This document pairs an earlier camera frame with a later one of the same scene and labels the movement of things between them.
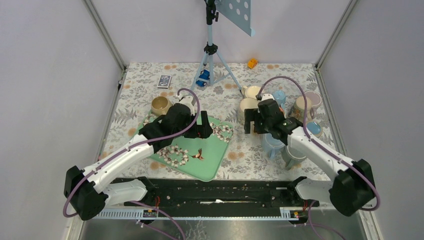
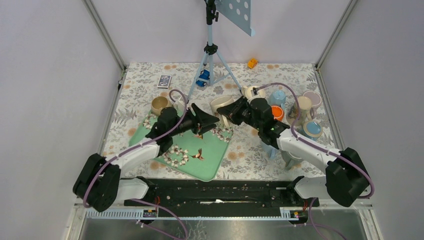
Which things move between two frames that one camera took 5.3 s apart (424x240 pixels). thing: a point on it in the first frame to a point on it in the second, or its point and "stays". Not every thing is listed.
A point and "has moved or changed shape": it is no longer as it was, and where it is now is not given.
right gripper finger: (251, 115) to (235, 110)
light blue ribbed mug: (272, 147) stays
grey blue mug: (290, 155) stays
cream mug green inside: (249, 103) has moved or changed shape
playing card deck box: (164, 81) stays
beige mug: (160, 105) stays
